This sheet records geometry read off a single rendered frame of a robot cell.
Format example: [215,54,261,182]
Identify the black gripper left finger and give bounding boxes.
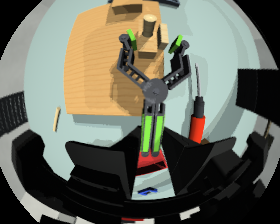
[65,126,142,199]

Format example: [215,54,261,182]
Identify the red shallow tray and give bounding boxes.
[136,148,168,176]

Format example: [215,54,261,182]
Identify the wooden dowel pin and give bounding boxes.
[142,14,157,38]

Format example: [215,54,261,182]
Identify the blue c-shaped clamp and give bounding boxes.
[138,187,158,196]

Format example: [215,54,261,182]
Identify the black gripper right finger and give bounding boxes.
[161,126,236,196]

